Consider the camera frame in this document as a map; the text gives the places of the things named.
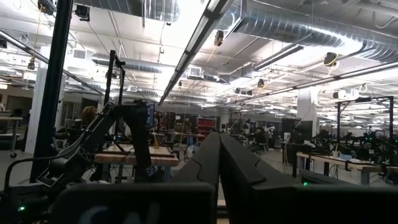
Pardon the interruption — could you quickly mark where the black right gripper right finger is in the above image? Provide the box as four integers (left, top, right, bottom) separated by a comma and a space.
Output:
220, 133, 398, 224

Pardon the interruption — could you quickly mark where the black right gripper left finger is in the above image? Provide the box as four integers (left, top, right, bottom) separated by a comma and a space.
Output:
51, 132, 221, 224

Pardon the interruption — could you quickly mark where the wooden background table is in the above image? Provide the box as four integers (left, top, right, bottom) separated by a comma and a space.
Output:
93, 142, 180, 167

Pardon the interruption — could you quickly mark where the floor fan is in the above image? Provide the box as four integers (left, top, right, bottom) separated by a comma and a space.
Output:
185, 144, 200, 160

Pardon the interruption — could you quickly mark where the person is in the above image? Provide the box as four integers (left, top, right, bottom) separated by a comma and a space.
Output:
248, 126, 270, 153
80, 105, 99, 127

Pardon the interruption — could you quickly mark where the long wooden workbench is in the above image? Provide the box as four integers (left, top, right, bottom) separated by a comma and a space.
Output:
295, 151, 398, 187

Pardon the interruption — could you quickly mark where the red storage rack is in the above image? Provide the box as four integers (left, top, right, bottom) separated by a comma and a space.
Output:
196, 116, 218, 135

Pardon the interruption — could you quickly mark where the long ceiling light strip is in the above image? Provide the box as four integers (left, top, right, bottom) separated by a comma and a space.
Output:
223, 60, 398, 106
157, 0, 234, 106

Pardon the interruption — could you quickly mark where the small background table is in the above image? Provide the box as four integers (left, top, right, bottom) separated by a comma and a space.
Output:
0, 116, 24, 159

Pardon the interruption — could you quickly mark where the black background table frame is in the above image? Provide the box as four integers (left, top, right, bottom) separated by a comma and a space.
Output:
103, 49, 127, 150
336, 95, 395, 156

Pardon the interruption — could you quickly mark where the black vertical frame post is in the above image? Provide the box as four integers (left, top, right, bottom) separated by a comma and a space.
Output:
29, 0, 75, 184

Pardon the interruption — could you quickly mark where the silver spiral ceiling duct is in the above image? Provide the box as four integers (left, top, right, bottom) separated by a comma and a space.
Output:
214, 0, 398, 65

